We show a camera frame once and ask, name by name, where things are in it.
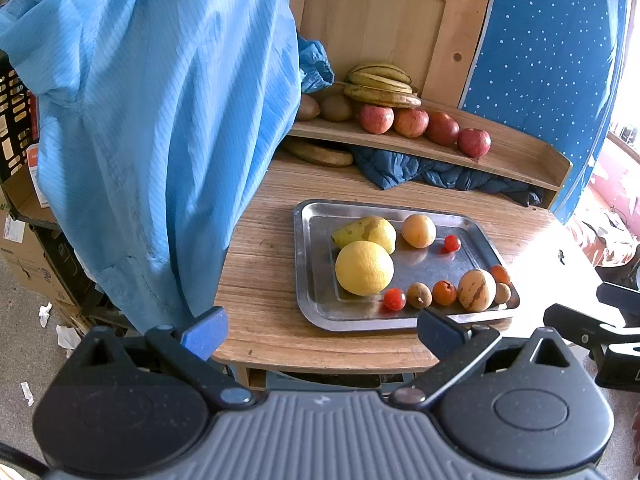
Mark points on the yellow lemon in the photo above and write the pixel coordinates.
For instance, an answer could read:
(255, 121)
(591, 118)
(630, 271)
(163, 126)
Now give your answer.
(364, 267)

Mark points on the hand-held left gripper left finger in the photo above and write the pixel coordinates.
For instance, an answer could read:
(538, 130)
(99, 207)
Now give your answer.
(207, 332)

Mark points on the white paper scrap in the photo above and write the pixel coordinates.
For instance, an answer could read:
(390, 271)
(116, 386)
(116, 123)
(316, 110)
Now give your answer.
(45, 313)
(27, 393)
(67, 338)

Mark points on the wooden back panel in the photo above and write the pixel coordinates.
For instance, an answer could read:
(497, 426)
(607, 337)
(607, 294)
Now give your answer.
(380, 15)

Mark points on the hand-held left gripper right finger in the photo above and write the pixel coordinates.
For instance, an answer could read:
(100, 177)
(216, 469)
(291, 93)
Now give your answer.
(440, 332)

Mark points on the black plastic crate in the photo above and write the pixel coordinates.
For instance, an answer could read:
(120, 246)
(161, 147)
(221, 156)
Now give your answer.
(12, 115)

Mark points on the tan striped round fruit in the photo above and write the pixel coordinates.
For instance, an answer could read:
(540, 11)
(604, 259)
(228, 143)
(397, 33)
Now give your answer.
(476, 289)

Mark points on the wooden shelf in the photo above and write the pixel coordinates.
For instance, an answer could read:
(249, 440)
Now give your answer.
(510, 160)

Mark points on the spotted yellow banana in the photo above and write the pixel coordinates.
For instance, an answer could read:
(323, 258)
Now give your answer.
(380, 81)
(380, 68)
(382, 98)

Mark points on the small orange tangerine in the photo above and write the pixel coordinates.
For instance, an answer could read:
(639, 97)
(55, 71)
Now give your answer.
(500, 274)
(444, 292)

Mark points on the orange patterned blanket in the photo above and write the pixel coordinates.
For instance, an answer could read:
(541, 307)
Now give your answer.
(600, 237)

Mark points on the blue dotted board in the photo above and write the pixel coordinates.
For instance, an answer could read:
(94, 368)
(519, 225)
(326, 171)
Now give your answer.
(540, 60)

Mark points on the metal tray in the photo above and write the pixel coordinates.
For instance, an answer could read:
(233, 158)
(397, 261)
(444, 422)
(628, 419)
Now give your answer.
(425, 265)

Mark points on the light blue coat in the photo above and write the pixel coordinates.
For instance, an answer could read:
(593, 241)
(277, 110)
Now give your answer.
(150, 135)

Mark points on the orange striped round fruit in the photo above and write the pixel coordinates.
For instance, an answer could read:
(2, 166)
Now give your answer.
(419, 230)

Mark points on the red cherry tomato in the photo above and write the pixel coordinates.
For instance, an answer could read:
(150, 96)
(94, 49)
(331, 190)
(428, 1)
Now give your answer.
(394, 299)
(452, 243)

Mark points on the dark blue quilted jacket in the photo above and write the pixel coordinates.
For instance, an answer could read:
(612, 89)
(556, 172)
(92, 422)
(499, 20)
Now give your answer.
(400, 167)

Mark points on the yellow green mango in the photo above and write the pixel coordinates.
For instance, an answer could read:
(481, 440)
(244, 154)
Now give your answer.
(367, 230)

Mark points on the cardboard box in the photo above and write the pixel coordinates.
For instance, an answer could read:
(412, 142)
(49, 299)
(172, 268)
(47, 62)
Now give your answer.
(20, 195)
(35, 265)

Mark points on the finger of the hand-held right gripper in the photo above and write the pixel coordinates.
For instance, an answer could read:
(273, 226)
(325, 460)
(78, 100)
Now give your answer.
(570, 322)
(620, 296)

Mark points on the long brown bread roll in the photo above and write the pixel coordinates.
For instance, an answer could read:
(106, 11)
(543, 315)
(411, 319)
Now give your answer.
(317, 154)

